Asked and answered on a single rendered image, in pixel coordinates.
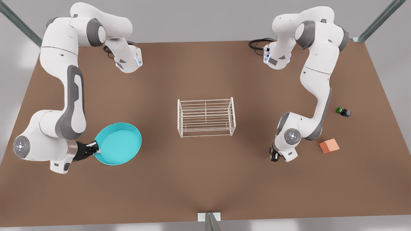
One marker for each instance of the cyan round plate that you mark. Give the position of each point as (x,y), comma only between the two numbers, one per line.
(119,145)

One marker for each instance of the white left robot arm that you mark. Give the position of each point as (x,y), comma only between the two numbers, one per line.
(318,73)

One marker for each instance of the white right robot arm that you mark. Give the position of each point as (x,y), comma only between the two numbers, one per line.
(72,96)

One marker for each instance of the orange block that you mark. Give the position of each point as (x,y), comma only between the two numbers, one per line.
(329,146)

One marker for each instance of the green button switch black base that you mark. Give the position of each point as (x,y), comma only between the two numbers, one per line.
(343,112)

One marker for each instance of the silver frame post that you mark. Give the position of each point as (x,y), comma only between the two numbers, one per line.
(379,21)
(210,221)
(19,23)

